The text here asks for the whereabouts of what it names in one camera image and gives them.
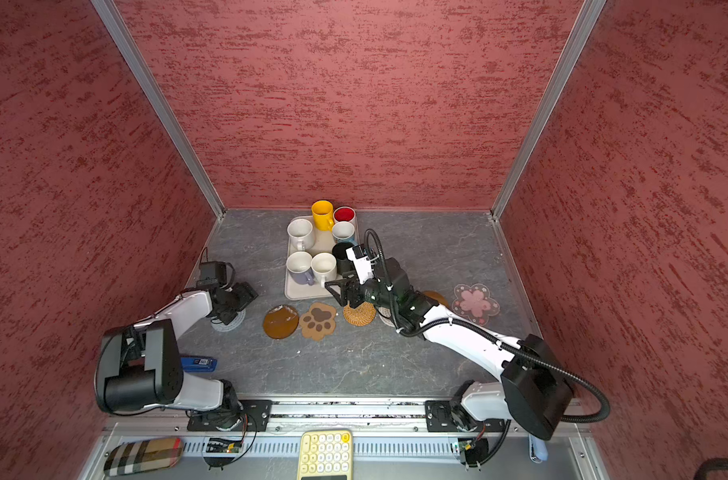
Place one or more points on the pink flower coaster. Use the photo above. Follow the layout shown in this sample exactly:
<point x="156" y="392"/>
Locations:
<point x="475" y="303"/>

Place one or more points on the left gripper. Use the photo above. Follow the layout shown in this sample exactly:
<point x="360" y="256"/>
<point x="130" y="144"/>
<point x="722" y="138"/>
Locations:
<point x="247" y="295"/>

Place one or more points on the white mug front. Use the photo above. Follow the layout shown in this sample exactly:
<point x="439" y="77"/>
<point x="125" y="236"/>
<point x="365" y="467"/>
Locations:
<point x="324" y="267"/>

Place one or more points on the blue floral mug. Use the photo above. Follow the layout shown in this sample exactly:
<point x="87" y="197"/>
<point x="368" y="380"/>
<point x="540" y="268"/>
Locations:
<point x="344" y="232"/>

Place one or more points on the white mug rear left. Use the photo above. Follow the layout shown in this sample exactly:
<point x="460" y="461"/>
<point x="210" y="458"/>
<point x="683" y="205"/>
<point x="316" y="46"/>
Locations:
<point x="301" y="233"/>

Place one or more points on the red interior mug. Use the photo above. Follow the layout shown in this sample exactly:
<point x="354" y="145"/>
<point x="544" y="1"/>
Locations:
<point x="345" y="214"/>

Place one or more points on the plaid glasses case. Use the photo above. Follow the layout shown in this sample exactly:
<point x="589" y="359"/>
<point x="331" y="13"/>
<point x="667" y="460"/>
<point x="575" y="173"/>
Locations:
<point x="144" y="456"/>

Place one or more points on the brown glossy coaster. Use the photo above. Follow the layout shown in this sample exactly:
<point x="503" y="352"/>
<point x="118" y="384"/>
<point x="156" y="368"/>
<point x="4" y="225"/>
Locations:
<point x="281" y="322"/>

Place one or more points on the blue black handheld device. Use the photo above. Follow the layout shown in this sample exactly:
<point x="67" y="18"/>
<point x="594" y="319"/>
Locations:
<point x="194" y="364"/>

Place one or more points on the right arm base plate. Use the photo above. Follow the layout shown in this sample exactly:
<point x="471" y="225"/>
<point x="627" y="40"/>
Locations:
<point x="448" y="416"/>

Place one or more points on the brown wooden coaster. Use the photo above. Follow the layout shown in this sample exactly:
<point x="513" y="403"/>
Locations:
<point x="436" y="296"/>

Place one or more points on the brown paw coaster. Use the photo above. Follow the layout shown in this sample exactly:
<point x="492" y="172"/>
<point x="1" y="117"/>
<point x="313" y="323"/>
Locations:
<point x="319" y="322"/>

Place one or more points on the white braided coaster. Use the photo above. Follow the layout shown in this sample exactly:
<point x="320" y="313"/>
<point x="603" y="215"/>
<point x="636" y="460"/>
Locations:
<point x="386" y="320"/>

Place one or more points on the black mug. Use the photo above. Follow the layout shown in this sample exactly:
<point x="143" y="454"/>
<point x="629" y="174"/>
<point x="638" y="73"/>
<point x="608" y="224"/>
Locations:
<point x="345" y="266"/>

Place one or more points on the yellow keypad calculator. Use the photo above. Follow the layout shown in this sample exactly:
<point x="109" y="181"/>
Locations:
<point x="326" y="455"/>

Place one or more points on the lavender mug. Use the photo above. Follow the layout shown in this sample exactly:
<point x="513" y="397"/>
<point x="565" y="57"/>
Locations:
<point x="298" y="265"/>

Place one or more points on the yellow mug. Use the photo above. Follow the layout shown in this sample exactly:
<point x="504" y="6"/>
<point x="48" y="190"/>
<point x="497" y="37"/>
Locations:
<point x="323" y="215"/>

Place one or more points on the light blue small device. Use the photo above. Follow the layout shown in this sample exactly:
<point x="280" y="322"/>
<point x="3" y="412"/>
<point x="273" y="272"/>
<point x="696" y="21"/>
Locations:
<point x="538" y="451"/>

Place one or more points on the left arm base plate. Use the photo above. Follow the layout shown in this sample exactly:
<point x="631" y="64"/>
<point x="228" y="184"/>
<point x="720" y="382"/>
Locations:
<point x="254" y="415"/>

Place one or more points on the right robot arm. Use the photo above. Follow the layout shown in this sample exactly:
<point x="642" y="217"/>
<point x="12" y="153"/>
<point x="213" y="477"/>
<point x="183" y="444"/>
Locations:
<point x="534" y="389"/>

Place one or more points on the beige serving tray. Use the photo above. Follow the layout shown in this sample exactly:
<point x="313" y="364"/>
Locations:
<point x="324" y="243"/>

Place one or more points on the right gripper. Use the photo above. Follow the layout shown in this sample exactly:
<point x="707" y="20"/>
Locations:
<point x="353" y="285"/>

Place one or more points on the grey round coaster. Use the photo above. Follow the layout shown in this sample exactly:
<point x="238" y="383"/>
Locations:
<point x="220" y="326"/>

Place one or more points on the woven rattan coaster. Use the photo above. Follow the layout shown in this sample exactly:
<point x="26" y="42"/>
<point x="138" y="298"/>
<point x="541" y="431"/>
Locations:
<point x="360" y="316"/>

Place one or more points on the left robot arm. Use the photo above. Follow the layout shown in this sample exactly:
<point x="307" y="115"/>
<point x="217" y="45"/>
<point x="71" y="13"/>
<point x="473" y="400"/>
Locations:
<point x="140" y="368"/>

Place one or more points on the white mug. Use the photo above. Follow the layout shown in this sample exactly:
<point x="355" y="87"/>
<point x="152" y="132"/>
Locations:
<point x="324" y="267"/>
<point x="301" y="233"/>

